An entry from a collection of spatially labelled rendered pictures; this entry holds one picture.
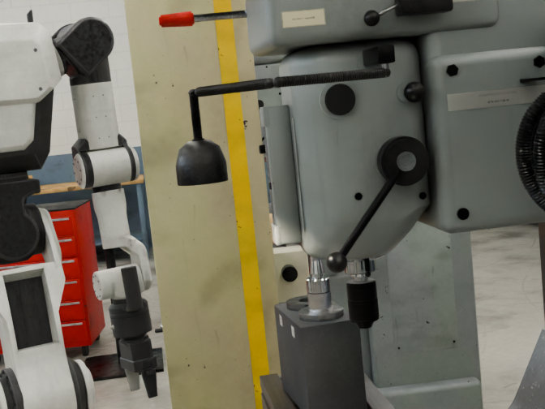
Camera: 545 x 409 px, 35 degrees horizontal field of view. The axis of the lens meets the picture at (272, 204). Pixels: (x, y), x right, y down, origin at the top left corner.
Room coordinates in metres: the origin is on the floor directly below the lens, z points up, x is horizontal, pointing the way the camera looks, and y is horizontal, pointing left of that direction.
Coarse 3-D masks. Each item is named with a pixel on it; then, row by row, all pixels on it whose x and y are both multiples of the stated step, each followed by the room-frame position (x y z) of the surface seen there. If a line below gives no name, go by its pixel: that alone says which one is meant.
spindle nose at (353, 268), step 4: (372, 260) 1.33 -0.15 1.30; (348, 264) 1.33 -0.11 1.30; (352, 264) 1.32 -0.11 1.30; (356, 264) 1.32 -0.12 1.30; (360, 264) 1.32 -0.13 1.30; (372, 264) 1.33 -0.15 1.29; (348, 268) 1.33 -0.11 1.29; (352, 268) 1.32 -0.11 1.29; (356, 268) 1.32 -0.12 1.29; (360, 268) 1.32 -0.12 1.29; (364, 268) 1.32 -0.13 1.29; (372, 268) 1.33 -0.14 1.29; (348, 272) 1.33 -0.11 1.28; (352, 272) 1.32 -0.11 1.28; (356, 272) 1.32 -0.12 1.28; (360, 272) 1.32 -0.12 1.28; (364, 272) 1.32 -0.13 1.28
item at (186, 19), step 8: (168, 16) 1.40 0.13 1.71; (176, 16) 1.40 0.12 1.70; (184, 16) 1.40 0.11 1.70; (192, 16) 1.41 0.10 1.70; (200, 16) 1.41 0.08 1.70; (208, 16) 1.41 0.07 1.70; (216, 16) 1.41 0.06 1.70; (224, 16) 1.42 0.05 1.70; (232, 16) 1.42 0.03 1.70; (240, 16) 1.42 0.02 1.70; (160, 24) 1.40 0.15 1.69; (168, 24) 1.40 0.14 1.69; (176, 24) 1.40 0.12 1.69; (184, 24) 1.41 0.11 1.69; (192, 24) 1.41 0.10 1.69
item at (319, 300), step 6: (312, 288) 1.68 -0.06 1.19; (318, 288) 1.68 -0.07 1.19; (324, 288) 1.68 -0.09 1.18; (330, 288) 1.70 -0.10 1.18; (312, 294) 1.68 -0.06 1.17; (318, 294) 1.68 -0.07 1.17; (324, 294) 1.68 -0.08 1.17; (330, 294) 1.69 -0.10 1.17; (312, 300) 1.68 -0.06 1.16; (318, 300) 1.68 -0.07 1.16; (324, 300) 1.68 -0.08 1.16; (330, 300) 1.69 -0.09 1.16; (312, 306) 1.68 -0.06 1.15; (318, 306) 1.68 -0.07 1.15; (324, 306) 1.68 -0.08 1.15; (330, 306) 1.69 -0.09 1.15
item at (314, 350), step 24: (288, 312) 1.75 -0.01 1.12; (312, 312) 1.68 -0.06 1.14; (336, 312) 1.66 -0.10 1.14; (288, 336) 1.73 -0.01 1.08; (312, 336) 1.63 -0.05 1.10; (336, 336) 1.64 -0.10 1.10; (360, 336) 1.65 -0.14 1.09; (288, 360) 1.76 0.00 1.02; (312, 360) 1.63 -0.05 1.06; (336, 360) 1.64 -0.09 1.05; (360, 360) 1.65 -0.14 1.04; (288, 384) 1.78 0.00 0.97; (312, 384) 1.63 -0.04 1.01; (336, 384) 1.64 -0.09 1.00; (360, 384) 1.65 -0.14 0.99; (312, 408) 1.63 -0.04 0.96; (336, 408) 1.64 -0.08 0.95; (360, 408) 1.65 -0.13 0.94
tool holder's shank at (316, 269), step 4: (312, 256) 1.69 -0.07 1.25; (312, 260) 1.69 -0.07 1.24; (316, 260) 1.69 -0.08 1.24; (320, 260) 1.69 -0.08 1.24; (312, 264) 1.69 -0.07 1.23; (316, 264) 1.69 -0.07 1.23; (320, 264) 1.69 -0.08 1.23; (312, 268) 1.69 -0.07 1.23; (316, 268) 1.68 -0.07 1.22; (320, 268) 1.69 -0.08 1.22; (312, 272) 1.69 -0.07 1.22; (316, 272) 1.68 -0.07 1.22; (320, 272) 1.69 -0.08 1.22; (324, 272) 1.69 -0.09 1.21; (312, 276) 1.69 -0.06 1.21; (316, 276) 1.69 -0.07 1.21; (320, 276) 1.69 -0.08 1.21
